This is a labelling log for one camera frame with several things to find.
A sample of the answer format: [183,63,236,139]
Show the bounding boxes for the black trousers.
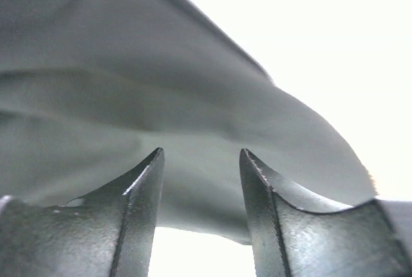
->
[1,0,375,244]

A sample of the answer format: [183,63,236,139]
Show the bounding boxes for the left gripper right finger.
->
[239,149,411,276]

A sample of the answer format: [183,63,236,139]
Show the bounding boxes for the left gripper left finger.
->
[1,148,164,277]

